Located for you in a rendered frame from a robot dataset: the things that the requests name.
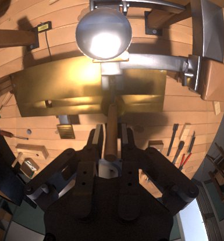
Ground brown wooden beam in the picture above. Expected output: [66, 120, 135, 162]
[0, 29, 38, 50]
[147, 2, 193, 30]

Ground pale wooden stick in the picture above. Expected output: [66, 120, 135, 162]
[11, 152, 23, 168]

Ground black flat bar tool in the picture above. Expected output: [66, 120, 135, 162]
[166, 123, 180, 157]

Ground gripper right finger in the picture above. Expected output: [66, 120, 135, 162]
[118, 123, 200, 217]

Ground brown box with green print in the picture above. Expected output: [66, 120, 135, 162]
[20, 157, 40, 178]

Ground grey guide block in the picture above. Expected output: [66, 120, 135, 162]
[100, 61, 125, 91]

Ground small brown wooden box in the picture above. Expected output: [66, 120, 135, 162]
[147, 140, 165, 154]

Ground black handled file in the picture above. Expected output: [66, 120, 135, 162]
[172, 140, 185, 165]

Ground black steel bracket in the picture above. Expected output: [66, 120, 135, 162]
[27, 29, 40, 52]
[144, 10, 163, 36]

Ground brown handled screwdriver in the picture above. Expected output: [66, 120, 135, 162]
[0, 130, 29, 141]

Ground red handled pliers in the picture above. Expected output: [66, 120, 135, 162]
[178, 152, 193, 171]

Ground grey steel clamp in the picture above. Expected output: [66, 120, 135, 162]
[182, 54, 203, 92]

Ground black cable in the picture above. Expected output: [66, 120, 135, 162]
[45, 31, 52, 57]

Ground brown wooden block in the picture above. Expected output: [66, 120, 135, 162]
[0, 61, 13, 100]

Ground black box with yellow label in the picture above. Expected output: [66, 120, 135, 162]
[37, 20, 52, 34]

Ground brown wooden chair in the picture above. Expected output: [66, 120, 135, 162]
[205, 141, 224, 204]

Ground brown wooden pull rod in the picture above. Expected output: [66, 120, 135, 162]
[104, 103, 119, 163]

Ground brass lyre plate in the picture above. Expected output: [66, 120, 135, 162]
[10, 58, 168, 118]

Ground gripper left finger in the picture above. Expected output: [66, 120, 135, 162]
[23, 124, 104, 217]

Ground pale wooden block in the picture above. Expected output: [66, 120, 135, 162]
[212, 101, 222, 116]
[178, 123, 192, 141]

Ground tan wooden angle block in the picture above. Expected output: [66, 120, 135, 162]
[15, 143, 49, 160]

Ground grey shelf unit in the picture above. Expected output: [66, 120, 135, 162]
[0, 191, 18, 241]

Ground dark grey chisel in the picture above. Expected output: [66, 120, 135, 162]
[186, 131, 196, 154]

